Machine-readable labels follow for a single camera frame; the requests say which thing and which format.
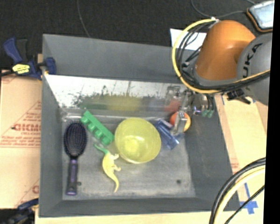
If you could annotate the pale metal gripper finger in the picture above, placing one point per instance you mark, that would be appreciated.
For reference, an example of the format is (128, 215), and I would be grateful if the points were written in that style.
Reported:
(176, 124)
(184, 123)

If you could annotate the orange ball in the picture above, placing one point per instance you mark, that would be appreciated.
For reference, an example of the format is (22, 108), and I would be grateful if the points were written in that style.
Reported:
(173, 119)

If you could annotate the blue clear plastic object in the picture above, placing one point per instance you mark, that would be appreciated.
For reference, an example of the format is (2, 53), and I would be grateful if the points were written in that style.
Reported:
(167, 138)

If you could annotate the yellow-green plastic bowl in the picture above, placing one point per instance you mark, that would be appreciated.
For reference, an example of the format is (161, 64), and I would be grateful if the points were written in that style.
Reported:
(137, 141)

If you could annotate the grey metal bin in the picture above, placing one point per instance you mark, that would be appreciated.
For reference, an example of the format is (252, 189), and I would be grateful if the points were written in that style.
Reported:
(141, 179)

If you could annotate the yellow toy dinosaur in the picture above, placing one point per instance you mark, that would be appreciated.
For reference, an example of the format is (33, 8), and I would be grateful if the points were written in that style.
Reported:
(109, 165)

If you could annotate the green comb-shaped block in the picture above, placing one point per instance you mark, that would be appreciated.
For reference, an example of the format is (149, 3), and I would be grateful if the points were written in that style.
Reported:
(97, 128)

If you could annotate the purple hairbrush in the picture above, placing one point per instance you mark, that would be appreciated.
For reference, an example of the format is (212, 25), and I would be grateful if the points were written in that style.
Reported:
(74, 141)

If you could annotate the brown cardboard board red print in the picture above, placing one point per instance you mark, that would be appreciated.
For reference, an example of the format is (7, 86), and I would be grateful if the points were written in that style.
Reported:
(15, 163)

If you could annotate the black cylinder on white bracket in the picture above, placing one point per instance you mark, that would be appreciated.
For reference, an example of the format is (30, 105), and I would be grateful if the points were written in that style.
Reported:
(237, 94)

